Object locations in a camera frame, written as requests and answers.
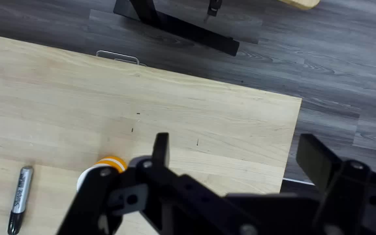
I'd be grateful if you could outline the black table leg frame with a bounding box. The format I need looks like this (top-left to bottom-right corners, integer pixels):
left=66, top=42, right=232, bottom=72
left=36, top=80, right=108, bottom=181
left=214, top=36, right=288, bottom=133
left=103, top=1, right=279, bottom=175
left=112, top=0, right=240, bottom=57

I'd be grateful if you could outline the metal drawer handle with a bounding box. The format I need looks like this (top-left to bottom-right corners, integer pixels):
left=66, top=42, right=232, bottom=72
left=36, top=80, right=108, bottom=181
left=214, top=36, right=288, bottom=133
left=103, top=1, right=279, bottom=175
left=95, top=48, right=141, bottom=66

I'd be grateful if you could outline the grey black permanent marker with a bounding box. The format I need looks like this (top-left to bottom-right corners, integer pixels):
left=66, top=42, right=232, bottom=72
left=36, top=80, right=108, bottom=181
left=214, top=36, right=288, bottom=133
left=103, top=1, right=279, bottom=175
left=6, top=164, right=35, bottom=235

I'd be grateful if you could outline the white orange striped mug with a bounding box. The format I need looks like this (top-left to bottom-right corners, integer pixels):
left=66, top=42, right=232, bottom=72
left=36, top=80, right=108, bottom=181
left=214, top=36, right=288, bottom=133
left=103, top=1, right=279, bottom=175
left=74, top=154, right=129, bottom=190

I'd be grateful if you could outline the small black tool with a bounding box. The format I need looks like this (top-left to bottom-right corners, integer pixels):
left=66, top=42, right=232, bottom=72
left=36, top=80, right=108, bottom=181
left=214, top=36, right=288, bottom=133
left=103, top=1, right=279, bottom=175
left=203, top=0, right=224, bottom=23

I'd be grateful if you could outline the side workbench with wooden edge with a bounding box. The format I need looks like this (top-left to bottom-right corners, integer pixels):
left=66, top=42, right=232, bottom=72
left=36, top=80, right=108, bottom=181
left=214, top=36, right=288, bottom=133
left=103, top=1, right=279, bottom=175
left=278, top=0, right=321, bottom=10

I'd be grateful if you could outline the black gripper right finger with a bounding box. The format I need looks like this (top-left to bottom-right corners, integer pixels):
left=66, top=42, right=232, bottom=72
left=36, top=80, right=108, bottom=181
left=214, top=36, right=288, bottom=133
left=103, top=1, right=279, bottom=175
left=295, top=132, right=376, bottom=235

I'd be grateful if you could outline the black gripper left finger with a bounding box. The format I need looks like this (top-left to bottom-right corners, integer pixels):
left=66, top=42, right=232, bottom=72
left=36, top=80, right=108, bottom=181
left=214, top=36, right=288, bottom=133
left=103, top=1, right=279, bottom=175
left=56, top=132, right=206, bottom=235

